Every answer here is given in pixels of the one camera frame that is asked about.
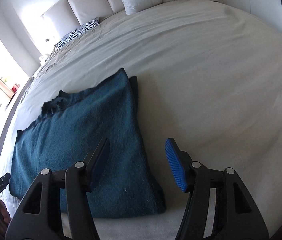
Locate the dark teal knit sweater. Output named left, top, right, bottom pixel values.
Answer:
left=9, top=69, right=166, bottom=219

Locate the red object on windowsill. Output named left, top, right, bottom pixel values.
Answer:
left=11, top=83, right=20, bottom=93

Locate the beige bed sheet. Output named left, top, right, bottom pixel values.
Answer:
left=0, top=0, right=282, bottom=239

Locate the zebra print pillow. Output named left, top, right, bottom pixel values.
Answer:
left=54, top=17, right=100, bottom=50

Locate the white padded headboard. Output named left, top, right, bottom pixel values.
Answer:
left=42, top=0, right=124, bottom=35

